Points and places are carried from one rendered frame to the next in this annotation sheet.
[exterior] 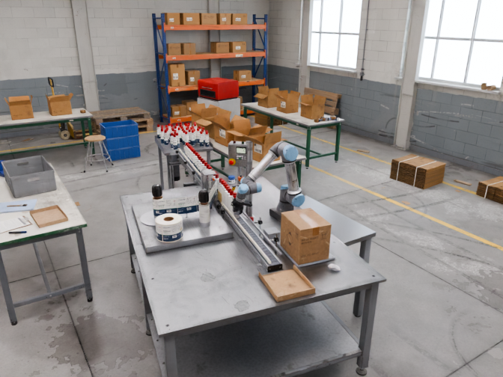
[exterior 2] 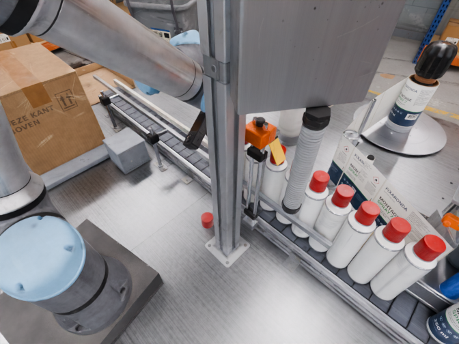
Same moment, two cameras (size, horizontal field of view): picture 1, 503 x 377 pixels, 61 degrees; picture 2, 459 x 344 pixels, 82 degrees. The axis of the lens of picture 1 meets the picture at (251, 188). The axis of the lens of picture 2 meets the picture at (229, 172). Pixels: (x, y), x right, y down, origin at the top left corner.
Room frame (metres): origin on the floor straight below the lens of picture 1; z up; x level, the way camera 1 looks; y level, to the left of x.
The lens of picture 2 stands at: (3.68, -0.11, 1.47)
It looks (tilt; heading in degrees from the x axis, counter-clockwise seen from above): 47 degrees down; 156
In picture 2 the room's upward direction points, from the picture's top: straight up
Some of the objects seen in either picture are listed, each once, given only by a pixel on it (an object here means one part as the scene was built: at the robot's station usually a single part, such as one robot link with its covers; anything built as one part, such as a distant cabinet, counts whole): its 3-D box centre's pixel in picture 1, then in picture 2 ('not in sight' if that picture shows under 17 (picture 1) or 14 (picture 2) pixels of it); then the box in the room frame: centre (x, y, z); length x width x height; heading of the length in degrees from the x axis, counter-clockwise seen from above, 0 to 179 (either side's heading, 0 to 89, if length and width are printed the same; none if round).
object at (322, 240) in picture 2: (251, 221); (175, 134); (3.02, 0.00, 0.95); 1.07 x 0.01 x 0.01; 22
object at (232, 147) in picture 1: (239, 154); (303, 12); (3.41, 0.10, 1.38); 0.17 x 0.10 x 0.19; 77
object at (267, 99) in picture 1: (268, 96); not in sight; (8.61, -0.33, 0.97); 0.51 x 0.36 x 0.37; 125
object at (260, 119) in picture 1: (271, 115); not in sight; (10.46, -0.47, 0.19); 0.64 x 0.54 x 0.37; 125
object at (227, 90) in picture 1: (218, 108); not in sight; (9.13, 0.71, 0.61); 0.70 x 0.60 x 1.22; 43
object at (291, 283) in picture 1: (286, 282); (93, 82); (2.35, -0.23, 0.85); 0.30 x 0.26 x 0.04; 22
